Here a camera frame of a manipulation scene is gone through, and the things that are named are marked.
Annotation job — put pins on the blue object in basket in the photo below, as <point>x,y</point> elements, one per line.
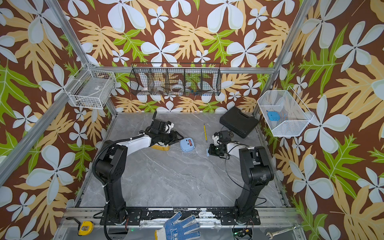
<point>273,116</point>

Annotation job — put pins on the black plastic tool case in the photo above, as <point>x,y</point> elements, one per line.
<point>238,122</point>

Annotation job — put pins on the white wire basket left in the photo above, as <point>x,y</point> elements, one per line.
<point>91,88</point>

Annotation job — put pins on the silver spanner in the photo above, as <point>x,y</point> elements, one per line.
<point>271,235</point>

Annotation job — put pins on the blue dotted work glove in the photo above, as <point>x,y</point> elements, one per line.
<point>177,229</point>

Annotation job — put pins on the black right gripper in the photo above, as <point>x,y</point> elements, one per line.
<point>211,150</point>

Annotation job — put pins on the black wire basket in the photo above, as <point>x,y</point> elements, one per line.
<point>179,79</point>

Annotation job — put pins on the white wire basket right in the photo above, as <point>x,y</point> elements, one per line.
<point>294,113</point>

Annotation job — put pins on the yellow tape measure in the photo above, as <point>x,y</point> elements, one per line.
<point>85,228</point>

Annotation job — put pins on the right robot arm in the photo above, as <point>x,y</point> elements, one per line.
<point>255,172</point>

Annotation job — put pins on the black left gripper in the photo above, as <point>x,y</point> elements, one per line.
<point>174,140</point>

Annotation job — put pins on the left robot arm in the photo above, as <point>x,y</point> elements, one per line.
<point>110,163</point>

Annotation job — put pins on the white wire basket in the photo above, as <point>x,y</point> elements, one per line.
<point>294,113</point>
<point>91,88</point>

